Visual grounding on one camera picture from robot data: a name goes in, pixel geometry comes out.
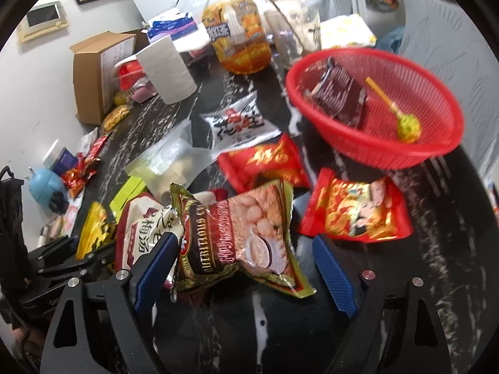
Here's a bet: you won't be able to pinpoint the white red plum soup bag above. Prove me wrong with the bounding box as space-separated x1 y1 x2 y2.
113 188 229 289

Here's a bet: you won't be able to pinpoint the yellow black snack packet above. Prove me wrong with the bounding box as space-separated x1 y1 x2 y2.
75 202 117 260

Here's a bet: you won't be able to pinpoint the red cartoon snack packet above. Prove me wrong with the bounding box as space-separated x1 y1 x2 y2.
298 168 413 243

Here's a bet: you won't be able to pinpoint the nutritious cereal snack bag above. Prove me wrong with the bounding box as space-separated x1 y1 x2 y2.
170 179 316 299

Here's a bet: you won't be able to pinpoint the clear zip plastic bag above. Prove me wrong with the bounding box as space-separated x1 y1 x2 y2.
124 119 216 204

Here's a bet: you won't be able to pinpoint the red gold snack packet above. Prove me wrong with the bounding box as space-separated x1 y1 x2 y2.
217 134 310 193

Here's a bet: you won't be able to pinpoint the light blue round toy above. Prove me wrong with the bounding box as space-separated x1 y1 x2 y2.
29 168 69 214

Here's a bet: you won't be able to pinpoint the lime green white pouch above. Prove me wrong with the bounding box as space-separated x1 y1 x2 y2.
109 176 147 222

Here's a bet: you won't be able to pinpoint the small red candy wrappers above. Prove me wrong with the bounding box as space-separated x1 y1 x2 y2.
61 134 109 199

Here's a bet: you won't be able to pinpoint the small blue white box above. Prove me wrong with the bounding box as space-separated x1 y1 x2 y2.
42 139 78 176

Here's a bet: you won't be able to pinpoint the yellow green lollipop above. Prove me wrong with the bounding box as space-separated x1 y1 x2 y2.
366 77 422 144

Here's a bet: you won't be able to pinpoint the yellow wrapped snack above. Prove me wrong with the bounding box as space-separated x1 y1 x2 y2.
101 104 133 132

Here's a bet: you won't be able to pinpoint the red plastic mesh basket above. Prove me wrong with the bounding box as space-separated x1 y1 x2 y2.
286 47 464 170

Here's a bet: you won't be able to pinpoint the white peanut snack packet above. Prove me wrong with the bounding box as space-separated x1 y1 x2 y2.
201 91 282 153

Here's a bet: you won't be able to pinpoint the dark brown snack packet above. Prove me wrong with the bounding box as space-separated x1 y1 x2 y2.
304 56 367 128

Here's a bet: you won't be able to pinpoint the pink wrapped item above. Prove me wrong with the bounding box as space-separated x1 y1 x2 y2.
129 79 157 104

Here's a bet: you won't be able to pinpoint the red lidded plastic container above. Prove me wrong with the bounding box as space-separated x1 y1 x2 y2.
113 55 145 91

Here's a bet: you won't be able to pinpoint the brown cardboard box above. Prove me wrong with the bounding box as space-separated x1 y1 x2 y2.
70 31 136 125

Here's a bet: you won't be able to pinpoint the white paper towel roll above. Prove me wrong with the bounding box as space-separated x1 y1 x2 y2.
136 36 197 105

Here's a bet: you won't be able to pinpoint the clear drinking glass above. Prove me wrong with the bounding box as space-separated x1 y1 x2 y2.
264 6 322 69

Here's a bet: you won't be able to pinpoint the blue tissue pack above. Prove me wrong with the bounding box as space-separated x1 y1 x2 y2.
147 14 198 43

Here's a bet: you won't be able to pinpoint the light grey embossed chair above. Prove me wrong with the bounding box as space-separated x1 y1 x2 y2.
399 0 498 176

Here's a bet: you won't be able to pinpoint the iced tea plastic bottle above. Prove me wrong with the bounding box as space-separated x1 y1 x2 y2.
201 0 272 74

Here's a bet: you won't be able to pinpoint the white wall panel device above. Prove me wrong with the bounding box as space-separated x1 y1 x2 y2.
17 1 69 43

